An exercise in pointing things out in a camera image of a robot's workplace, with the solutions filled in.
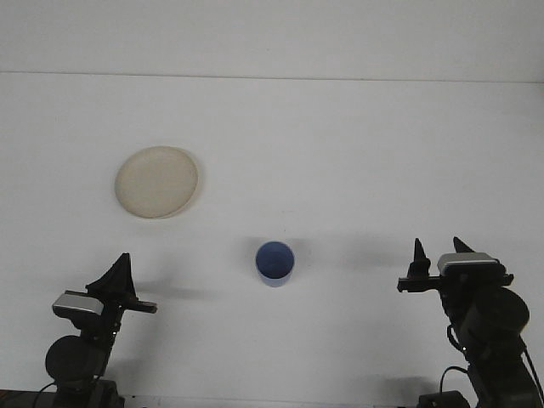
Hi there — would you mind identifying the pale round plate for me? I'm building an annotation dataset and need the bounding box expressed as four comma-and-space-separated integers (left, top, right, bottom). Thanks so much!
114, 145, 204, 221

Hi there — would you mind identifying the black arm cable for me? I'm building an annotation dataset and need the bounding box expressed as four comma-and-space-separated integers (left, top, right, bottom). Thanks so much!
35, 381, 59, 403
439, 346, 544, 399

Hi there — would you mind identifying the dark platform edge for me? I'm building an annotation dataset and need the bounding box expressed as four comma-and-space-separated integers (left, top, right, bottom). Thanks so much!
0, 388, 56, 408

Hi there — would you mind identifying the pale blue cup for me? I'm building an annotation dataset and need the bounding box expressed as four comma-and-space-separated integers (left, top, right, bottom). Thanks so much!
254, 241, 296, 288

